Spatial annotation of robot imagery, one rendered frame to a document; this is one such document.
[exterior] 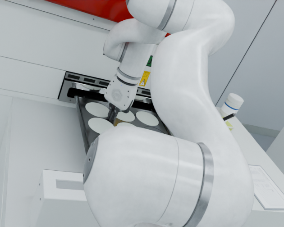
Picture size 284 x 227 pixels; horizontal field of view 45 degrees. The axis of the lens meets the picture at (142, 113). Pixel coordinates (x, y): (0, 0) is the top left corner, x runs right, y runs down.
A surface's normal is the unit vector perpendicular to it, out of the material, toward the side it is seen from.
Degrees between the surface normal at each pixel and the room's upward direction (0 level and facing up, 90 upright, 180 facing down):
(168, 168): 37
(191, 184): 48
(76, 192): 0
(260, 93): 90
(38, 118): 0
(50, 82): 90
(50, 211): 90
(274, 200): 0
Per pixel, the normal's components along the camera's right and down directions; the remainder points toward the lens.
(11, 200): 0.37, -0.81
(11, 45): 0.26, 0.57
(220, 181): 0.30, -0.31
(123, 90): -0.43, 0.25
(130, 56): -0.11, 0.39
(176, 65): -0.21, -0.58
